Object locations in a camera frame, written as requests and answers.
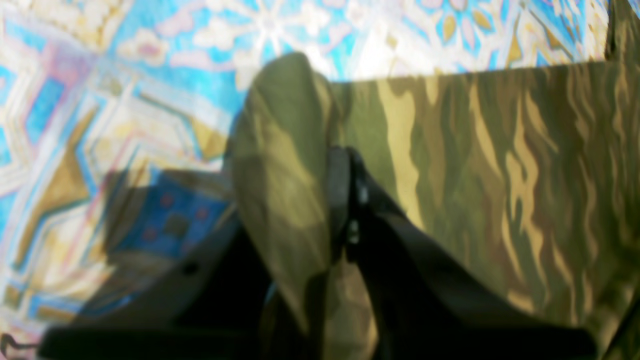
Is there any camouflage T-shirt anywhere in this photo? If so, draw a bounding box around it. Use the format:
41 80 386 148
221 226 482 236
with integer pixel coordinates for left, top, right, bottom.
231 0 639 360

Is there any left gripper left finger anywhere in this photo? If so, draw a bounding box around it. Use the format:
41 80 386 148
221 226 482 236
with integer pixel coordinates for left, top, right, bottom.
38 212 271 360

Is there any patterned tile tablecloth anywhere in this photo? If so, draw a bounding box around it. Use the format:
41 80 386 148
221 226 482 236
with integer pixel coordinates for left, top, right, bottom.
1 0 609 343

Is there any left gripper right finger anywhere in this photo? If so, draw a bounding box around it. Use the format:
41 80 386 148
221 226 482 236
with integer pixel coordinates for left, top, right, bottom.
327 147 596 360

